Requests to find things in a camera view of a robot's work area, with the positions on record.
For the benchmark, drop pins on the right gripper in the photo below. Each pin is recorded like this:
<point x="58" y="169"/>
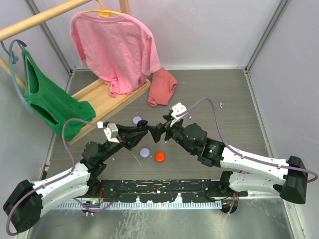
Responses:
<point x="157" y="131"/>

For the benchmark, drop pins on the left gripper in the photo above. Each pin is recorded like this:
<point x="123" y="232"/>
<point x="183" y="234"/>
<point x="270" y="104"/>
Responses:
<point x="126" y="137"/>

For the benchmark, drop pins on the lilac earbud case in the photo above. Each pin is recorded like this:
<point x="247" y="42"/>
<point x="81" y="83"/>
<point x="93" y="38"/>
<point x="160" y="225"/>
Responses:
<point x="144" y="152"/>
<point x="136" y="120"/>

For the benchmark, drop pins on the orange earbud case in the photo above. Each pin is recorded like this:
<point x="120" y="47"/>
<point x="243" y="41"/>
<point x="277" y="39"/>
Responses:
<point x="160" y="157"/>

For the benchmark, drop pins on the black earbud case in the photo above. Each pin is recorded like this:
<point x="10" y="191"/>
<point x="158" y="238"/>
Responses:
<point x="142" y="124"/>

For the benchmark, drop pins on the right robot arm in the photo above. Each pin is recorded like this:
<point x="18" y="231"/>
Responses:
<point x="246" y="171"/>

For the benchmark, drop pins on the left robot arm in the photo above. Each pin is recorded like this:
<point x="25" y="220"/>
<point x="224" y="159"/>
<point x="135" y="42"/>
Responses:
<point x="30" y="201"/>

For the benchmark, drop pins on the salmon folded shirt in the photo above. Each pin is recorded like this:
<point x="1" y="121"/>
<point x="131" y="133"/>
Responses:
<point x="162" y="88"/>

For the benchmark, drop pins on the green tank top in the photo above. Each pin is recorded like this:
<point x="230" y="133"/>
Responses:
<point x="52" y="103"/>

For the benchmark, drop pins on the pink t-shirt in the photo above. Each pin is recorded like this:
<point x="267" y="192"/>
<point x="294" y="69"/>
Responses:
<point x="120" y="50"/>

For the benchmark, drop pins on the yellow hanger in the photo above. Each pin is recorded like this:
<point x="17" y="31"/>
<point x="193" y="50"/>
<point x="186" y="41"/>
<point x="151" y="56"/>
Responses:
<point x="102" y="12"/>

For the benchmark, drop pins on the grey-blue hanger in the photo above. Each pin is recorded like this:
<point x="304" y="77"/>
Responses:
<point x="17" y="74"/>

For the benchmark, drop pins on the wooden clothes rack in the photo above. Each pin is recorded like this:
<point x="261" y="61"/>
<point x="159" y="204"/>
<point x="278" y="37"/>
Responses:
<point x="40" y="18"/>

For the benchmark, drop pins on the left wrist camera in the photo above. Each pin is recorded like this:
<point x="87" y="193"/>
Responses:
<point x="111" y="132"/>

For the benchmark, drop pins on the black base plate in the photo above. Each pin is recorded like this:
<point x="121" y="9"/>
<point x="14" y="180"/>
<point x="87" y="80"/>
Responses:
<point x="159" y="191"/>

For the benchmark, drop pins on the white cable duct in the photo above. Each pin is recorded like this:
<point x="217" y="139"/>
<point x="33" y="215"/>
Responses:
<point x="176" y="205"/>

